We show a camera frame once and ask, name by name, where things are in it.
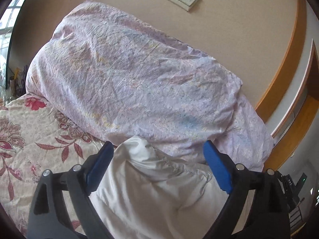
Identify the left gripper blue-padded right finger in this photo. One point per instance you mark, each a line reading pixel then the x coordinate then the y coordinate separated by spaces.
pixel 256 206

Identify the floral red cream bedsheet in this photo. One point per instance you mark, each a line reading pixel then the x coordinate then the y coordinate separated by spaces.
pixel 35 136

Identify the window with clutter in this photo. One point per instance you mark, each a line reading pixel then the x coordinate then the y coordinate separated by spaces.
pixel 10 76

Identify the pale purple crinkled duvet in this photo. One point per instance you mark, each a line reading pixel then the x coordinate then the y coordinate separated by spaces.
pixel 116 76

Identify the wooden white headboard shelf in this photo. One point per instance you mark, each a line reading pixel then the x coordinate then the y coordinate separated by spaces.
pixel 289 106

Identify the beige quilted down jacket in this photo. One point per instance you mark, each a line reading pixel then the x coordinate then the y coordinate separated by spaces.
pixel 146 193

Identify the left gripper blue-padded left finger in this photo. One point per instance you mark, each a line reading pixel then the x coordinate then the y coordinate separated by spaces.
pixel 61 207

